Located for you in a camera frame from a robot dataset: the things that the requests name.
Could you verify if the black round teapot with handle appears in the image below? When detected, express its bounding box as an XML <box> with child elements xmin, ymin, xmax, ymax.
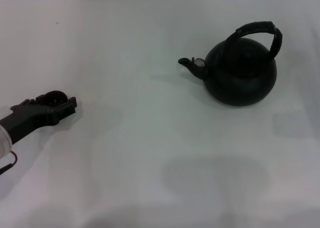
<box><xmin>177</xmin><ymin>21</ymin><xmax>284</xmax><ymax>107</ymax></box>

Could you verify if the dark brown teacup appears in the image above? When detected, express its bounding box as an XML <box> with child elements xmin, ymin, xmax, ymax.
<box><xmin>41</xmin><ymin>90</ymin><xmax>69</xmax><ymax>107</ymax></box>

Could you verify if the purple left wrist cable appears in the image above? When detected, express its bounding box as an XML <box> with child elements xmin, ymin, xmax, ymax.
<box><xmin>0</xmin><ymin>151</ymin><xmax>18</xmax><ymax>175</ymax></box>

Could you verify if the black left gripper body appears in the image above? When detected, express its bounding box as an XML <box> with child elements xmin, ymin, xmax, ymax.
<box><xmin>0</xmin><ymin>107</ymin><xmax>51</xmax><ymax>145</ymax></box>

